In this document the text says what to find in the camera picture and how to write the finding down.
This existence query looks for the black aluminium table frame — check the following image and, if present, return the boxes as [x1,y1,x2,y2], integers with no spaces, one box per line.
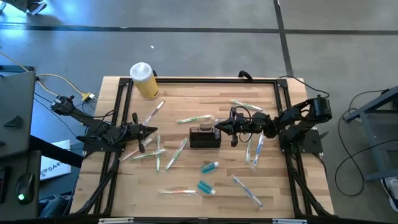
[73,77,333,218]

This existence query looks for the person's shoe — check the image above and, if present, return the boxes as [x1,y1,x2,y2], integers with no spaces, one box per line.
[26,0,48,16]
[381,176,398,213]

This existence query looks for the black wire basket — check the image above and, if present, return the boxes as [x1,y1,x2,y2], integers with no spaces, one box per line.
[189,123,222,149]

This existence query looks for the black cable clamp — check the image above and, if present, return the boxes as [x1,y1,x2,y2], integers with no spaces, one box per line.
[238,70,253,82]

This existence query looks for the black diagonal beam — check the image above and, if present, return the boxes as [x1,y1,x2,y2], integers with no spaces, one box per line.
[29,135,85,169]

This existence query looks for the black computer mouse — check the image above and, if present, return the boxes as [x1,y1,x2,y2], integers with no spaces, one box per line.
[14,173,35,205]

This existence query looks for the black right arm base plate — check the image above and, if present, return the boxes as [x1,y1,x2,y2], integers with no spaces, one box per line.
[279,129,324,154]

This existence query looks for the yellow cable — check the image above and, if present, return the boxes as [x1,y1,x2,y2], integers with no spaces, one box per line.
[0,51,86,98]

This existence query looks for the black floor cable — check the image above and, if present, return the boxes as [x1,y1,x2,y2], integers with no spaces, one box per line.
[334,88,398,197]

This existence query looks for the white tape strip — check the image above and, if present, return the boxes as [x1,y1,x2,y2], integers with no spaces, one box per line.
[272,218,308,224]
[98,217,134,224]

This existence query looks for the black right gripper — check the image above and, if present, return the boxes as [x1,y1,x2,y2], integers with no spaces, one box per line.
[215,107,253,147]

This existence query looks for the blue-grey metal table frame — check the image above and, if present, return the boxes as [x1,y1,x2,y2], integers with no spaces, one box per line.
[343,85,398,183]

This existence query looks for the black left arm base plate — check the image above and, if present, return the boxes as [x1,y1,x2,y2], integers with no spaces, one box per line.
[76,135,125,153]

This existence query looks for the orange toothbrush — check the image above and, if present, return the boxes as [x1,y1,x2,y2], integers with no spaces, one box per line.
[159,188,200,197]

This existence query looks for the person's leg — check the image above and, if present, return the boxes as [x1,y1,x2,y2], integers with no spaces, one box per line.
[39,194,74,218]

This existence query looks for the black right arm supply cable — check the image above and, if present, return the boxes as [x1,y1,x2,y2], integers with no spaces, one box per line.
[278,74,331,100]

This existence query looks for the grey desk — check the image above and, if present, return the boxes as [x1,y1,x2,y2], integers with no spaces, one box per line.
[0,65,43,222]

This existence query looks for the white printed box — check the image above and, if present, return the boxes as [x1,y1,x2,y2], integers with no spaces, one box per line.
[39,139,73,181]

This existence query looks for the yellow wipes canister white lid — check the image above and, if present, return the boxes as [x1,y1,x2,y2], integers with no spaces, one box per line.
[129,62,160,101]

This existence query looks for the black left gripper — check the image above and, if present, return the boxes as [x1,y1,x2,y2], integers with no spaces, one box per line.
[126,112,158,154]

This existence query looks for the purple toothbrush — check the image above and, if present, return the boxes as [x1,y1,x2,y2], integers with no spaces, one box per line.
[142,100,166,127]

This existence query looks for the black triangular desk part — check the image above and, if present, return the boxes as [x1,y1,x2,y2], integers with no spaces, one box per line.
[2,115,24,128]

